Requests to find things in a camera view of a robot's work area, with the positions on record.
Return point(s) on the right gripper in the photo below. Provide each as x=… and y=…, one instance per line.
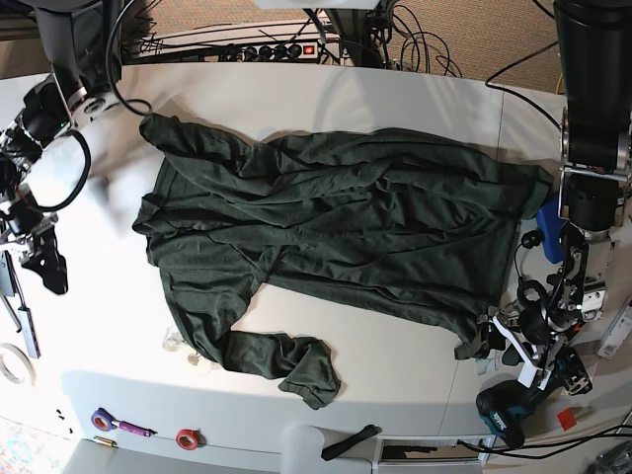
x=29, y=234

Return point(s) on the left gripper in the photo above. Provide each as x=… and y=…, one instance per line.
x=528, y=340

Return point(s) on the dark green t-shirt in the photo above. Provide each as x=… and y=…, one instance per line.
x=396, y=221

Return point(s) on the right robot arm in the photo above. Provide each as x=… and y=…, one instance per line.
x=81, y=42

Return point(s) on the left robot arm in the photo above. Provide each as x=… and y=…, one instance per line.
x=594, y=38

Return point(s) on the paper instruction booklet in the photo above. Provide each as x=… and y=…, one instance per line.
x=488, y=364

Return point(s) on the dark remote control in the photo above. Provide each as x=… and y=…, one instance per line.
x=7, y=285

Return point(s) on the grey usb hub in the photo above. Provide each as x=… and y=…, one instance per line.
x=29, y=332

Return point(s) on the red square card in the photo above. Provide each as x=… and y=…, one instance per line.
x=566, y=419

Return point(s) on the white tape roll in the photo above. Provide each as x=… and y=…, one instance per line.
x=16, y=367

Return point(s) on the white rectangular device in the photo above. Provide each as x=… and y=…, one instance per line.
x=616, y=334

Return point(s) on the blue box with black knob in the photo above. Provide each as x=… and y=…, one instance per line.
x=550, y=224

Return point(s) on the purple tape roll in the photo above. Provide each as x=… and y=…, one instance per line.
x=103, y=420

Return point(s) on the gold green small cylinder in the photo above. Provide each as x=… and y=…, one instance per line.
x=104, y=441

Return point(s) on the purple marker pen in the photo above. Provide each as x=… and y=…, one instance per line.
x=133, y=429

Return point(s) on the red tape roll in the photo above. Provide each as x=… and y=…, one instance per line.
x=187, y=439

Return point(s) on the black power strip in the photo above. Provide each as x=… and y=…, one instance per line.
x=279, y=52

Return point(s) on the black cordless drill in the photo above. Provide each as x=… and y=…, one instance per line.
x=504, y=406

